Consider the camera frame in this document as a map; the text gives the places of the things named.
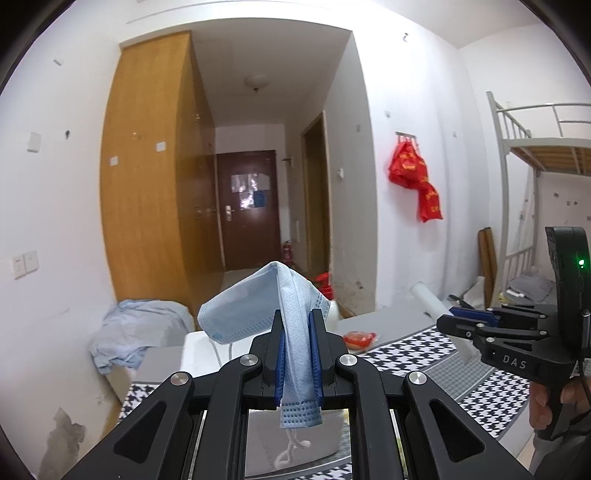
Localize person's right hand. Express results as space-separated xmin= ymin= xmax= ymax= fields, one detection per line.
xmin=529 ymin=374 xmax=591 ymax=432

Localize white metal bunk bed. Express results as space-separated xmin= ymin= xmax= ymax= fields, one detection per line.
xmin=485 ymin=91 xmax=591 ymax=308

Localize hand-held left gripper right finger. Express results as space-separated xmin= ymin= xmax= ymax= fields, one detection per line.
xmin=310 ymin=309 xmax=534 ymax=480

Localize white foam box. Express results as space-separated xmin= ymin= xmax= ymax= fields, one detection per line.
xmin=181 ymin=329 xmax=259 ymax=376

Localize light blue cloth pile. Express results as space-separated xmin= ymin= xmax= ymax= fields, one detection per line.
xmin=90 ymin=299 xmax=195 ymax=374

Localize wooden boards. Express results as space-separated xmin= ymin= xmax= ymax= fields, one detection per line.
xmin=477 ymin=226 xmax=498 ymax=283

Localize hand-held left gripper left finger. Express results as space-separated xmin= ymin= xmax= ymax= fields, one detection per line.
xmin=60 ymin=309 xmax=284 ymax=480

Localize white paper roll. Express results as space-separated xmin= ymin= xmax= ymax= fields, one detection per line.
xmin=409 ymin=282 xmax=481 ymax=366

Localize wooden wardrobe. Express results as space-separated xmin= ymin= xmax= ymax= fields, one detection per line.
xmin=100 ymin=31 xmax=218 ymax=319

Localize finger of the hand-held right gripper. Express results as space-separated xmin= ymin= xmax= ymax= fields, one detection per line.
xmin=436 ymin=314 xmax=577 ymax=384
xmin=447 ymin=302 xmax=560 ymax=330

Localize wooden side door frame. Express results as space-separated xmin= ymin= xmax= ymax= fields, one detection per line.
xmin=301 ymin=113 xmax=331 ymax=278

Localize blue face mask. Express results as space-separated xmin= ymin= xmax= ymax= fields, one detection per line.
xmin=198 ymin=261 xmax=333 ymax=468

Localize red snack packet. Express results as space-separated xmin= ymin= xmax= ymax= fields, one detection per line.
xmin=344 ymin=331 xmax=378 ymax=354

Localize grey folded cloth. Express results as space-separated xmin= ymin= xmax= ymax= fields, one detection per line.
xmin=507 ymin=274 xmax=556 ymax=302

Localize red plastic bags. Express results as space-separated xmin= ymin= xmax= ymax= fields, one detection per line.
xmin=388 ymin=138 xmax=444 ymax=223

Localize white wall outlets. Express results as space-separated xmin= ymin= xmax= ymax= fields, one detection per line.
xmin=11 ymin=250 xmax=40 ymax=280

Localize houndstooth tablecloth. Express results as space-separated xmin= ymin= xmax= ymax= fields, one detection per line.
xmin=115 ymin=323 xmax=542 ymax=480

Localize brown entrance door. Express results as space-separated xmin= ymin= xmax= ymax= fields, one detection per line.
xmin=216 ymin=150 xmax=281 ymax=271

